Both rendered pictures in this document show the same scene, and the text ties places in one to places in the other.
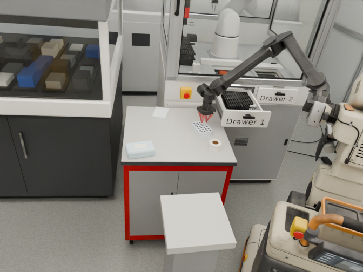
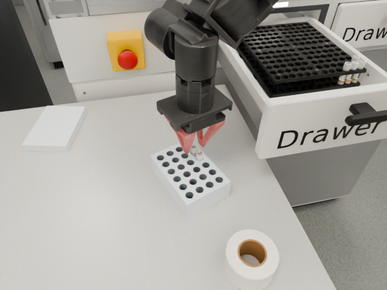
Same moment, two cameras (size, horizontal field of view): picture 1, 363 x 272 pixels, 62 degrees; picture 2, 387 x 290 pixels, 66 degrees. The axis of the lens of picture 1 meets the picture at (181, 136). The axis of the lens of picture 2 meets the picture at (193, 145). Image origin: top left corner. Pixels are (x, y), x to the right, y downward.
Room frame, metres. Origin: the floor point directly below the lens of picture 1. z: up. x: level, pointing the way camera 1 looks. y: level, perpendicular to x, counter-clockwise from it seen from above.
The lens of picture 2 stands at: (1.21, -0.11, 1.17)
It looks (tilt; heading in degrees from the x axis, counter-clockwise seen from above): 44 degrees down; 357
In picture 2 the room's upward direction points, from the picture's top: straight up
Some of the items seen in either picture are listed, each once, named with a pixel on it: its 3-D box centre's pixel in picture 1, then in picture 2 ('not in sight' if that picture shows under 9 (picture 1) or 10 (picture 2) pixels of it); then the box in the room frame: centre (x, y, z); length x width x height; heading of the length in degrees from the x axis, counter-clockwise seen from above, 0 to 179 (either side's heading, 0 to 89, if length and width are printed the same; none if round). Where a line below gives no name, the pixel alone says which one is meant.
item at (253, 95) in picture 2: (236, 103); (287, 61); (1.77, -0.34, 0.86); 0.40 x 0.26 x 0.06; 9
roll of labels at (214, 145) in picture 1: (214, 145); (250, 259); (1.39, -0.19, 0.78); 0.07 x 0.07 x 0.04
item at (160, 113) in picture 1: (160, 113); (56, 127); (1.70, 0.15, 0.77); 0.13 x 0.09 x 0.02; 175
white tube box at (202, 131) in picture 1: (201, 129); (189, 175); (1.54, -0.12, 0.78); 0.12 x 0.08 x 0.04; 29
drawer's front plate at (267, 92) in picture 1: (276, 95); (384, 23); (1.93, -0.63, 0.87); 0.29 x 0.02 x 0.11; 99
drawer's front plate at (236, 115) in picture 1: (246, 118); (346, 118); (1.57, -0.37, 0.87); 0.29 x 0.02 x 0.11; 99
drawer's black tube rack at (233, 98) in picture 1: (237, 103); (289, 61); (1.76, -0.34, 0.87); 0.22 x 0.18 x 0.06; 9
